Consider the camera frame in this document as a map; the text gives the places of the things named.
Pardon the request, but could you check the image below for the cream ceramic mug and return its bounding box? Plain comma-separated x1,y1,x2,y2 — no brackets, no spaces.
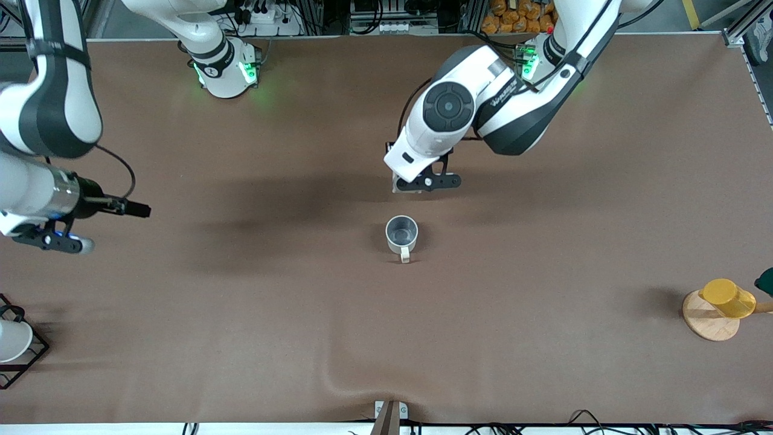
385,215,419,264

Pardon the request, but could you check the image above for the white cup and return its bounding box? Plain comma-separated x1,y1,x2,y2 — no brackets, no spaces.
0,318,34,363

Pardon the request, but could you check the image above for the yellow plastic cup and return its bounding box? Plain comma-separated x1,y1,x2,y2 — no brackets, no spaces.
699,279,757,319

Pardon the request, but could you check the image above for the bag of orange pastries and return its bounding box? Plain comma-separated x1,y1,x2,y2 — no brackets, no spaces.
481,0,559,34

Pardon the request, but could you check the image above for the large table cover sheet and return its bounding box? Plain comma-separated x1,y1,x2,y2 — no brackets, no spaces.
0,33,773,425

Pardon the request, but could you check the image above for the white power strip with plugs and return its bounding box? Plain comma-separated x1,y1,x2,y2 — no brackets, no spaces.
239,0,303,37

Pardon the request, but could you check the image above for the wooden mug stand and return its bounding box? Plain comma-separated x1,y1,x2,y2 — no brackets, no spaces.
682,289,773,342

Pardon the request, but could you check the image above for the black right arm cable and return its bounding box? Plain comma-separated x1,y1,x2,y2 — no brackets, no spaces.
94,145,137,201

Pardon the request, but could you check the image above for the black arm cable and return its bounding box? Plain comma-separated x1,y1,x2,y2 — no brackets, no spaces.
94,145,137,201
397,0,665,143

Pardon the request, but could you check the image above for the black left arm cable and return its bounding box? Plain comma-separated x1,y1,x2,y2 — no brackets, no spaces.
397,0,665,143

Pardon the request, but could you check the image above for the black wire rack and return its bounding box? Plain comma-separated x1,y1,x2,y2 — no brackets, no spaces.
0,293,50,390

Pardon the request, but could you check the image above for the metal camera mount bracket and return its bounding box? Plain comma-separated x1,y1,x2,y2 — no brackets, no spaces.
371,400,408,435

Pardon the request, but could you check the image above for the black floor cable bundle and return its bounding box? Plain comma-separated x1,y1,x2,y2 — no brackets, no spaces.
411,410,773,435

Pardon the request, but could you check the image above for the aluminium frame profile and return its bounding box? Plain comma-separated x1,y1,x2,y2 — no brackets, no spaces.
722,0,773,127

